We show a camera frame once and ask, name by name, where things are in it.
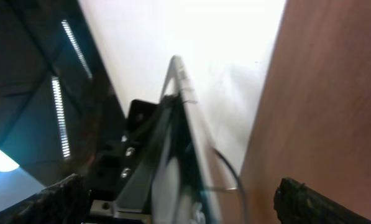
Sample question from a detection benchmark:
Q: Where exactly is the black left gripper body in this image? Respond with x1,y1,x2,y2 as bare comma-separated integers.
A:
84,98,173,223

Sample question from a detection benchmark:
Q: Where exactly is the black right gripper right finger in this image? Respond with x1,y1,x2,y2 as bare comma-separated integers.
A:
273,177,371,224

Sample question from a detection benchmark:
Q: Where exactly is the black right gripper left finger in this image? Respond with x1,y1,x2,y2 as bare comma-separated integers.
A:
0,174,90,224

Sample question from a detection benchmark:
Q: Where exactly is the black USB charging cable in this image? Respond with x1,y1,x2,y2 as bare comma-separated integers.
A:
211,146,248,224

